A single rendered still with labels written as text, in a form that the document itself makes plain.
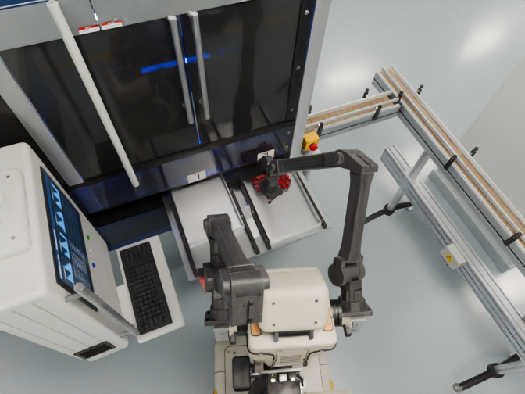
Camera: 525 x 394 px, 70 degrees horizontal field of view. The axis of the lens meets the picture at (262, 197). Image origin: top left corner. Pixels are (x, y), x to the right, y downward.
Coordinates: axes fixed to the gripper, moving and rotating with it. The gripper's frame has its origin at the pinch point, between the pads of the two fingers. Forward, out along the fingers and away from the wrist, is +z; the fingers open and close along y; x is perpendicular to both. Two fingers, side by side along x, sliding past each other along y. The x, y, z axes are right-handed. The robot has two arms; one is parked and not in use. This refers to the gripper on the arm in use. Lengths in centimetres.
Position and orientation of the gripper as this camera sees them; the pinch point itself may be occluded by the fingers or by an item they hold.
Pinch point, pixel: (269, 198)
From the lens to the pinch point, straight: 173.2
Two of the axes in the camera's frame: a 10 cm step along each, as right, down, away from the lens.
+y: -5.9, -7.1, 3.8
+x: -8.0, 5.0, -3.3
